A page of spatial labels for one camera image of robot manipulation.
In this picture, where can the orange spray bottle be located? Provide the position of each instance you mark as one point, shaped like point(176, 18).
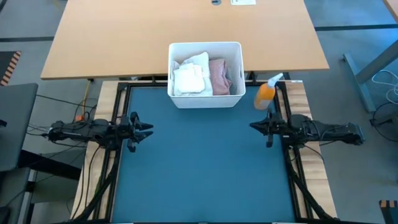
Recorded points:
point(264, 98)

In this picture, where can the white plastic laundry bin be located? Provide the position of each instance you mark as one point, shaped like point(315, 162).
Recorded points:
point(206, 99)

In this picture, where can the large white cloth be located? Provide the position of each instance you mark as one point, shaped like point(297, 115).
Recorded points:
point(203, 60)

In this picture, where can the hazard striped black box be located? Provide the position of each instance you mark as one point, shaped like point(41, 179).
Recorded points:
point(388, 210)

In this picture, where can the black aluminium table frame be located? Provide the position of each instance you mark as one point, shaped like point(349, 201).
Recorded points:
point(119, 174)

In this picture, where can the grey desk grommet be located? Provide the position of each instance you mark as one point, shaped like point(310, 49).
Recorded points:
point(216, 2)

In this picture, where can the tan wooden desk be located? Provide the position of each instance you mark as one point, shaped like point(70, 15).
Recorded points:
point(124, 40)

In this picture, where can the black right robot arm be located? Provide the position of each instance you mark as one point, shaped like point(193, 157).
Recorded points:
point(326, 130)

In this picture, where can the white card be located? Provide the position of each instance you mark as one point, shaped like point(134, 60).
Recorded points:
point(243, 2)

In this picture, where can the grey desk leg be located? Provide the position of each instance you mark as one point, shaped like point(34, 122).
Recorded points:
point(373, 68)

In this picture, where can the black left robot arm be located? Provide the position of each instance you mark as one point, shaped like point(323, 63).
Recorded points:
point(84, 132)

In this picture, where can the pink garment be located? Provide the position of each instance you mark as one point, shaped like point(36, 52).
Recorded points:
point(219, 77)

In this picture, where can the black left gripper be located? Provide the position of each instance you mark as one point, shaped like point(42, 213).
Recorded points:
point(129, 132)

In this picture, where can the light blue denim jeans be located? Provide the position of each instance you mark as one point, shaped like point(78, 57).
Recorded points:
point(233, 81)

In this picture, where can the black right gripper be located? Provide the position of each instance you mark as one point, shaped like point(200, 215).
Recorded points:
point(276, 129)

